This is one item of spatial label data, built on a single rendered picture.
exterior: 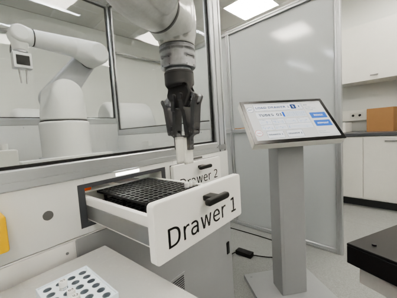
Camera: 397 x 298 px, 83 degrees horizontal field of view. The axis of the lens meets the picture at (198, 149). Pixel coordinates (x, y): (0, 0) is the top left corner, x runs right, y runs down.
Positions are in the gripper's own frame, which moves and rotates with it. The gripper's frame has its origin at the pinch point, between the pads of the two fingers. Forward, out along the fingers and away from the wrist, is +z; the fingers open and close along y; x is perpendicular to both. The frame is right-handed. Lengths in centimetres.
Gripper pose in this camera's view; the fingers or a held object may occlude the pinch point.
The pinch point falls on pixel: (184, 150)
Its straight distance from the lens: 59.2
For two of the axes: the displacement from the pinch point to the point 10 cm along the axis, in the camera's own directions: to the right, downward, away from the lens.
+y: 7.6, 0.0, -6.5
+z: 0.7, 10.0, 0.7
